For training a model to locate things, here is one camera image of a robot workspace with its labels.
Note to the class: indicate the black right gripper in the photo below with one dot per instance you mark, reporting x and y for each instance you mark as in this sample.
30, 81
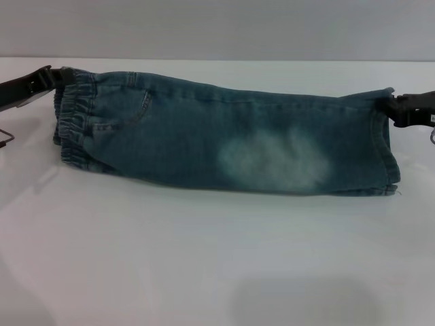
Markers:
414, 108

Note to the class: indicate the blue denim shorts with embroidery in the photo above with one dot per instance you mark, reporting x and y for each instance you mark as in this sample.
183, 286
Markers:
204, 136

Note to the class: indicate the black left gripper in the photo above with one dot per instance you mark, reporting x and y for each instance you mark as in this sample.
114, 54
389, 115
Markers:
23, 88

